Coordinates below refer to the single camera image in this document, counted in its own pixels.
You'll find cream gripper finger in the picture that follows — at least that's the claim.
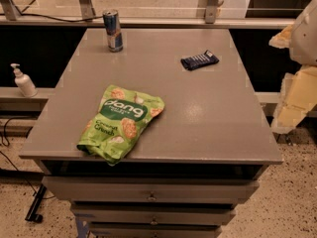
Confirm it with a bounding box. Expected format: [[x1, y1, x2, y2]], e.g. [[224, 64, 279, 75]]
[[270, 65, 317, 134], [268, 25, 292, 49]]

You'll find dark blue rxbar wrapper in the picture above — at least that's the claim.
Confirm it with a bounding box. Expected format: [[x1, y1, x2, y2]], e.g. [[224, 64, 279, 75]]
[[180, 51, 219, 71]]

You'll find green rice chip bag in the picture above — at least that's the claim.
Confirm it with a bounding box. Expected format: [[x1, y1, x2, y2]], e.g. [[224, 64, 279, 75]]
[[77, 85, 164, 166]]

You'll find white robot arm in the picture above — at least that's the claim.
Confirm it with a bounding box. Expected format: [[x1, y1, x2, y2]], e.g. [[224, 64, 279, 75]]
[[268, 0, 317, 134]]

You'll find grey drawer cabinet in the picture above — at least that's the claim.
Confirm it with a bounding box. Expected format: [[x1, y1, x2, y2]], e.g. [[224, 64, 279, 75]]
[[21, 29, 282, 238]]

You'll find blue silver energy drink can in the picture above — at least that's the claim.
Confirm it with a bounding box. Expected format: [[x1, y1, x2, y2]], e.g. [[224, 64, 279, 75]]
[[102, 9, 123, 53]]

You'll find white pump lotion bottle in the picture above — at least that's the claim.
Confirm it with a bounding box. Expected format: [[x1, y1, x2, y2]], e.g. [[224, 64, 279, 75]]
[[11, 63, 38, 97]]

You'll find black metal floor foot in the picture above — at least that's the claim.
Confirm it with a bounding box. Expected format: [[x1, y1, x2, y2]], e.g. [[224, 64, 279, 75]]
[[25, 184, 47, 223]]

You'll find black cable behind window ledge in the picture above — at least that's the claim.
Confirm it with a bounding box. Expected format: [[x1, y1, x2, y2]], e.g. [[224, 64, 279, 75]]
[[19, 12, 104, 23]]

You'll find black cable on floor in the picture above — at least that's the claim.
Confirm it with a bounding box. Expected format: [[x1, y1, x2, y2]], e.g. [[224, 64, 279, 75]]
[[0, 116, 55, 200]]

